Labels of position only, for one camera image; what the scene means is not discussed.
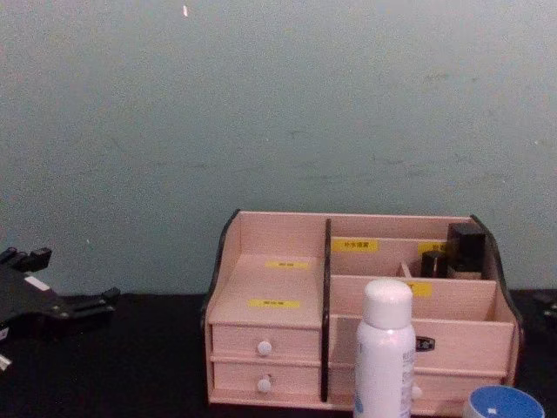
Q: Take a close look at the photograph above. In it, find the small wooden drawer, white knob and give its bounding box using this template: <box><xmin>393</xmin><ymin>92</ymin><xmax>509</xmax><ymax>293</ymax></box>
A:
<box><xmin>211</xmin><ymin>323</ymin><xmax>322</xmax><ymax>361</ymax></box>
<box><xmin>212</xmin><ymin>361</ymin><xmax>324</xmax><ymax>396</ymax></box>

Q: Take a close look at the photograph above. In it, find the tall black square bottle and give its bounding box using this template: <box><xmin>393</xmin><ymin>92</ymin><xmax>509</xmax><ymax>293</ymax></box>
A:
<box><xmin>446</xmin><ymin>222</ymin><xmax>487</xmax><ymax>280</ymax></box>

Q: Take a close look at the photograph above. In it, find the short black bottle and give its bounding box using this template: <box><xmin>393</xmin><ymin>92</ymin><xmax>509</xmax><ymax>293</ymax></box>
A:
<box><xmin>420</xmin><ymin>250</ymin><xmax>450</xmax><ymax>280</ymax></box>

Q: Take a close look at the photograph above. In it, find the black table cloth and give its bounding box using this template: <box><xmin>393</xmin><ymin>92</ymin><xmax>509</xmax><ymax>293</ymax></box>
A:
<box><xmin>0</xmin><ymin>287</ymin><xmax>557</xmax><ymax>418</ymax></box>

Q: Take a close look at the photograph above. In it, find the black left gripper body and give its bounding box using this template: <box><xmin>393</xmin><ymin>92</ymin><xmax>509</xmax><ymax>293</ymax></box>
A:
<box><xmin>0</xmin><ymin>266</ymin><xmax>70</xmax><ymax>340</ymax></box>

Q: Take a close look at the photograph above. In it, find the white spray bottle with cap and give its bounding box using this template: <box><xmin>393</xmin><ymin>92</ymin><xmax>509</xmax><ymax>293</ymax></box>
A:
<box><xmin>352</xmin><ymin>279</ymin><xmax>418</xmax><ymax>418</ymax></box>

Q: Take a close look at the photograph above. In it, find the pale wooden desk organizer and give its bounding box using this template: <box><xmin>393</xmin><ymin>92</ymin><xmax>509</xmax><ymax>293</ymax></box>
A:
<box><xmin>200</xmin><ymin>208</ymin><xmax>526</xmax><ymax>415</ymax></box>

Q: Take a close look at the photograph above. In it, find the wide wooden drawer, white knob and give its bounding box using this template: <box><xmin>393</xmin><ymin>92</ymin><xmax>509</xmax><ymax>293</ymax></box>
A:
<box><xmin>328</xmin><ymin>368</ymin><xmax>510</xmax><ymax>402</ymax></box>

